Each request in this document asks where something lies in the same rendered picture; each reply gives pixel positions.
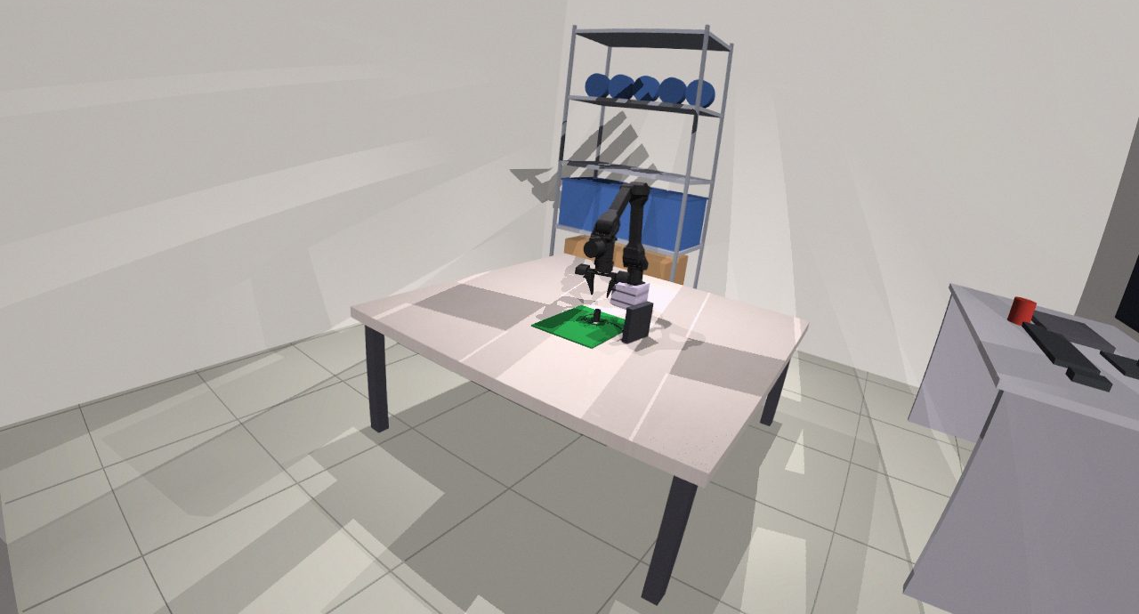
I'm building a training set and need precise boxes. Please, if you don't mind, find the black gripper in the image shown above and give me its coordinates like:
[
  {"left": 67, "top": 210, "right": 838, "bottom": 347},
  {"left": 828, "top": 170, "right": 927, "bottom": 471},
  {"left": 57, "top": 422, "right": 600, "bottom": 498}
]
[{"left": 575, "top": 255, "right": 630, "bottom": 298}]

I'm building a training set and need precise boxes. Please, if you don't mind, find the green circuit board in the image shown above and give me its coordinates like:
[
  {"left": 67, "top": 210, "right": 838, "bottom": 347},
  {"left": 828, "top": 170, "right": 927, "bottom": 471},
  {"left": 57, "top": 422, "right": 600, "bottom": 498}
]
[{"left": 531, "top": 305, "right": 625, "bottom": 349}]

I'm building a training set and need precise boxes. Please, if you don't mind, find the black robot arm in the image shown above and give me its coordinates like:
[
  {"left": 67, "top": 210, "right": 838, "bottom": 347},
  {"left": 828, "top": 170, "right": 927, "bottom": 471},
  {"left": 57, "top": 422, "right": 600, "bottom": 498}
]
[{"left": 584, "top": 182, "right": 650, "bottom": 286}]

